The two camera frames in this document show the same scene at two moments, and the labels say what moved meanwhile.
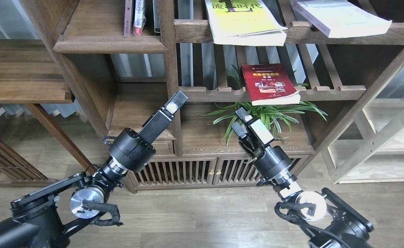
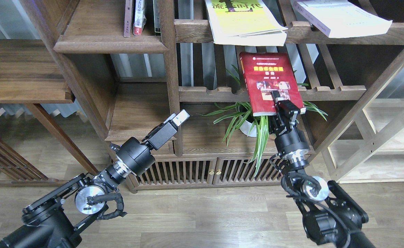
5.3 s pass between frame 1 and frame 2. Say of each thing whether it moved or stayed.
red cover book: moved
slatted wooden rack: stayed
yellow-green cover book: stayed
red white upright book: stayed
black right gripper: moved
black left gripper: moved
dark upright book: stayed
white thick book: stayed
